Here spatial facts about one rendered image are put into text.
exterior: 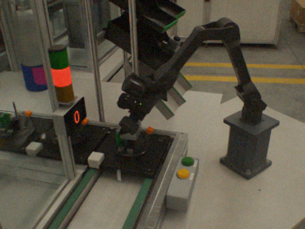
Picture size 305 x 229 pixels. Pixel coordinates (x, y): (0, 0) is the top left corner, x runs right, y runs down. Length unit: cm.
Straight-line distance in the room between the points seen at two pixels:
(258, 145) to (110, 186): 55
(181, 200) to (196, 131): 54
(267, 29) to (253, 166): 407
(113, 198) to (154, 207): 17
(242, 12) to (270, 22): 43
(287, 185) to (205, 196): 31
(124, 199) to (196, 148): 45
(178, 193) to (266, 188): 36
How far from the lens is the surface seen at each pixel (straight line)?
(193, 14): 513
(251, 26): 523
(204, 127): 159
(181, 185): 112
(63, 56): 95
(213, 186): 128
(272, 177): 137
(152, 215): 103
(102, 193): 118
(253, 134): 121
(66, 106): 102
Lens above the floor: 171
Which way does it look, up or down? 30 degrees down
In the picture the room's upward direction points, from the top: 2 degrees counter-clockwise
